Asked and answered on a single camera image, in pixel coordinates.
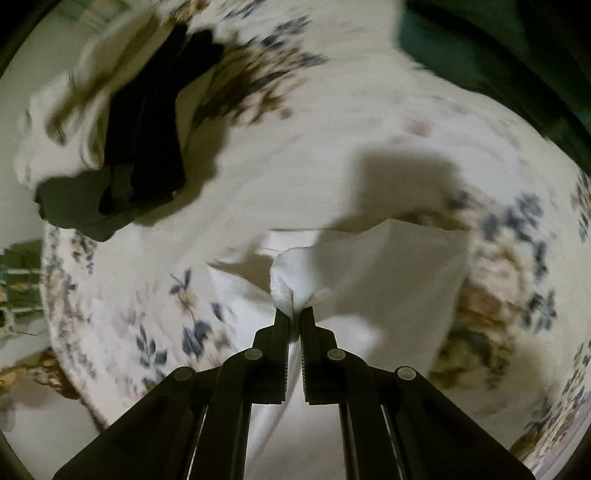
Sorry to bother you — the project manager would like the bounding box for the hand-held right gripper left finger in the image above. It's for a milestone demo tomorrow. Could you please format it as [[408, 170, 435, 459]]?
[[52, 307, 293, 480]]

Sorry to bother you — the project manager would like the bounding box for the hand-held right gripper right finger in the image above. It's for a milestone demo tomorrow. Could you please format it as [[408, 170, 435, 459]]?
[[300, 306, 537, 480]]

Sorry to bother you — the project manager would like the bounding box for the white cloth garment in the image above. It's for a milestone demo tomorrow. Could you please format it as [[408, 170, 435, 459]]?
[[208, 219, 472, 480]]

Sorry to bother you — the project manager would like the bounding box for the white floral bed sheet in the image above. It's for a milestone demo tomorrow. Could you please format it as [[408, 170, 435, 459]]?
[[41, 0, 591, 478]]

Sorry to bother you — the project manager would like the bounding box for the black garment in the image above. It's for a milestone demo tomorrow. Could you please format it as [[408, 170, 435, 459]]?
[[98, 23, 225, 216]]

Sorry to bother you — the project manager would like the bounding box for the dark green curtain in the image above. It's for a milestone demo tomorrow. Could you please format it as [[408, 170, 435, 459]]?
[[398, 0, 591, 174]]

